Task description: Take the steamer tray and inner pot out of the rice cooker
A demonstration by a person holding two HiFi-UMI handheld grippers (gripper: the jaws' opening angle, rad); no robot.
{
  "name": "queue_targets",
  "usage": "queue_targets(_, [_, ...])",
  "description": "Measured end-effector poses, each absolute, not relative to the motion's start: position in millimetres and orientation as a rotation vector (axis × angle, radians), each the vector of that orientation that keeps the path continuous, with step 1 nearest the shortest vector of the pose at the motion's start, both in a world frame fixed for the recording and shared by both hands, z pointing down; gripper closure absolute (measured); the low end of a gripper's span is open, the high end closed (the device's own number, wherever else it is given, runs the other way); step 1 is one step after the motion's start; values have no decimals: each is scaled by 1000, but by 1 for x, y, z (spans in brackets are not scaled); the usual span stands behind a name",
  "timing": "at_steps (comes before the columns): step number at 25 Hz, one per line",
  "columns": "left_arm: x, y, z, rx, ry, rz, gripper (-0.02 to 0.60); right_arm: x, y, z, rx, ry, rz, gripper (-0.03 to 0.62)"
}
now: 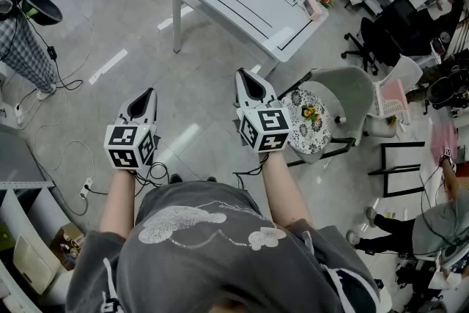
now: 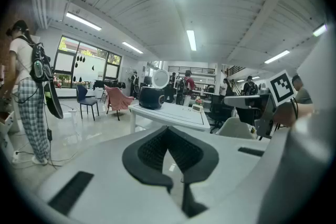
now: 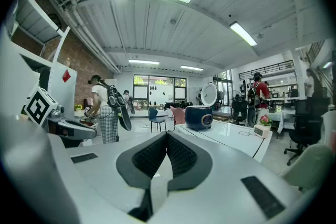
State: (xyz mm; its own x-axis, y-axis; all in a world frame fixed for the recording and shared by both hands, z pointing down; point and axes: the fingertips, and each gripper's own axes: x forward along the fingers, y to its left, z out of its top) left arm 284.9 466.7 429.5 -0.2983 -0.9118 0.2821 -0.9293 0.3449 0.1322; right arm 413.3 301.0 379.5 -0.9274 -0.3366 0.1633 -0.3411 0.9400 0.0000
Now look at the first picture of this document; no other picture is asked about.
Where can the pink digital timer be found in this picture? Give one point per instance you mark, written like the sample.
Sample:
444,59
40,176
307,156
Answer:
313,8

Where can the black shell chair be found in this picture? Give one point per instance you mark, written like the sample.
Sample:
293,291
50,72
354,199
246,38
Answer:
44,7

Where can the person's left forearm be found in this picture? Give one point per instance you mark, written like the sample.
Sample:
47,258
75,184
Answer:
117,201

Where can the open cardboard box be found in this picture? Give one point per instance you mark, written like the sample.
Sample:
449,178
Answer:
67,242

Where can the black metal frame stand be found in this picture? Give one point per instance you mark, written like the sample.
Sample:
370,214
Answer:
384,168

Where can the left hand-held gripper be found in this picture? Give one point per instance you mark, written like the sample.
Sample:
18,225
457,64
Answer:
124,146

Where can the pink checked cloth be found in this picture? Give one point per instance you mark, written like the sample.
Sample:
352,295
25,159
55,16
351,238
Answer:
443,139

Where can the white power strip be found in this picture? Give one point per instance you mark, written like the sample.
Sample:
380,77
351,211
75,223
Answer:
18,114
85,188

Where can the person's right forearm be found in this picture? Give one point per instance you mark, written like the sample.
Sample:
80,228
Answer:
284,190

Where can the white table with black lines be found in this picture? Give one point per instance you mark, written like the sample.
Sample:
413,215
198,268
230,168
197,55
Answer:
249,0

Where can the white chair with pink cushion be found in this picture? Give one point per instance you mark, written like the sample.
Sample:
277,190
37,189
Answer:
394,99

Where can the white shelving unit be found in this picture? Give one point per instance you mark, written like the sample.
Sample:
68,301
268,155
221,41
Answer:
22,209

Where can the person's right black shoe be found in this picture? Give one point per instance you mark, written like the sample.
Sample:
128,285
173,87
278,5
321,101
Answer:
211,179

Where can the grey shell chair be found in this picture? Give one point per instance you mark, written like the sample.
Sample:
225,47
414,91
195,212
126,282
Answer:
348,91

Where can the person's left black shoe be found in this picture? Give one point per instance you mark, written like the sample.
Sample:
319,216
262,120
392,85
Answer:
176,178

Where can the black office chair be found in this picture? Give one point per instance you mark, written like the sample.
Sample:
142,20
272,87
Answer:
395,33

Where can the cream perforated basket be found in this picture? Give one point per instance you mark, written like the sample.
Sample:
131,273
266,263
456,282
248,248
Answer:
31,264

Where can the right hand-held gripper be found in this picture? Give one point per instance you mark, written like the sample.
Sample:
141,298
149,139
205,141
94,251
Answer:
265,130

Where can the person's grey printed shirt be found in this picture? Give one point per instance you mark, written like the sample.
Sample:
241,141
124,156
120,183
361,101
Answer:
220,267

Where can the person's black shoe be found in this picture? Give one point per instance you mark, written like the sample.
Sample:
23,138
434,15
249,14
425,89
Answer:
176,178
211,179

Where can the black white floral seat cushion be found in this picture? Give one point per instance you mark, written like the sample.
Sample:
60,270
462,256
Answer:
308,128

